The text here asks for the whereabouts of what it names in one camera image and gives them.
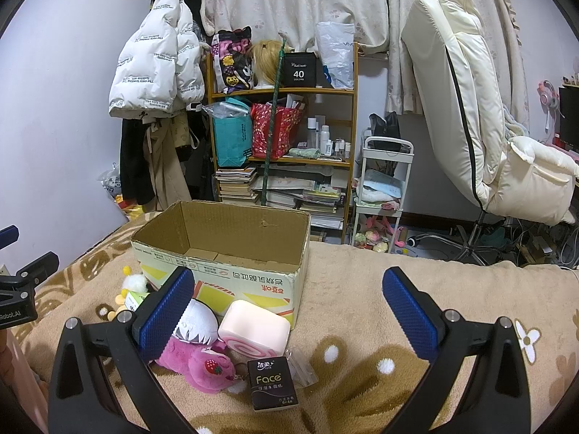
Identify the translucent plastic bag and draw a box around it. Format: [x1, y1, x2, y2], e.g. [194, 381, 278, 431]
[315, 22, 355, 89]

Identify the beige patterned blanket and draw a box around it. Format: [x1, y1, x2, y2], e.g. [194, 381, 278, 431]
[14, 216, 578, 433]

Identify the cream padded recliner chair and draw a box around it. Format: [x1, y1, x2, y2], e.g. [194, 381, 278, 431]
[401, 0, 578, 226]

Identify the green pole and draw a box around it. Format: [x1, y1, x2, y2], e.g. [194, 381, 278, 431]
[260, 35, 287, 207]

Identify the green tissue pack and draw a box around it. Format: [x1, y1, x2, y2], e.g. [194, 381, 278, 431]
[124, 291, 148, 311]

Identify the white rolling cart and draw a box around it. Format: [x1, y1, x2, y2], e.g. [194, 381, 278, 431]
[349, 135, 414, 253]

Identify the teal shopping bag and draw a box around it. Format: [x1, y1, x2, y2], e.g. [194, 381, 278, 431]
[212, 98, 252, 167]

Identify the yellow plush bear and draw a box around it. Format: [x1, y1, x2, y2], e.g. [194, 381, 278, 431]
[107, 293, 127, 322]

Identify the black Face tissue pack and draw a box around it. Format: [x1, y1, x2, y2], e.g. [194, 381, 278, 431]
[247, 357, 298, 412]

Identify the black pink cartoon bag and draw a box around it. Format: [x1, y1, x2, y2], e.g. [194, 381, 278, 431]
[211, 26, 254, 94]

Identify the pink swirl sponge block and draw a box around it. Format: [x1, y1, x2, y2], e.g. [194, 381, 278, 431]
[218, 300, 291, 358]

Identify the pink plush bear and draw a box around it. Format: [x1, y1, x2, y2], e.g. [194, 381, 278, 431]
[156, 337, 236, 395]

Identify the stack of books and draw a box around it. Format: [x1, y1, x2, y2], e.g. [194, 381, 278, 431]
[215, 167, 258, 205]

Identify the red patterned bag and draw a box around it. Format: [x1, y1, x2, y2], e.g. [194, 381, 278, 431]
[250, 103, 303, 160]

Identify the white haired plush head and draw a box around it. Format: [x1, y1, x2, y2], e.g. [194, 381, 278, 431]
[173, 299, 218, 346]

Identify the white puffer jacket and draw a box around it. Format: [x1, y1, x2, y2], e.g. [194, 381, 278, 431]
[109, 0, 206, 120]

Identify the blonde wig head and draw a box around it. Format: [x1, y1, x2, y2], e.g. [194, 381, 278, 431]
[251, 39, 282, 88]

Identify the floral curtain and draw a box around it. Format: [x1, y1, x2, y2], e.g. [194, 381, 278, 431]
[201, 0, 529, 124]

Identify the beige trench coat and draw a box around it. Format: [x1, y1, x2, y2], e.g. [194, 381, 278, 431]
[143, 112, 193, 212]

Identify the black box marked 40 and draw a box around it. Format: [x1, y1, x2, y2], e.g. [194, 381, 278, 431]
[282, 52, 317, 87]

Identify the wooden bookshelf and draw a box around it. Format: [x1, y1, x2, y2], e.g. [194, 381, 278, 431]
[205, 42, 361, 245]

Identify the open cardboard box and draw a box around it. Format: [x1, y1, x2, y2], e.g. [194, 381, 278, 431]
[131, 201, 310, 324]

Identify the white black fluffy plush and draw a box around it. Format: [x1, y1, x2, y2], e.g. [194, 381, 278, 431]
[122, 265, 148, 294]

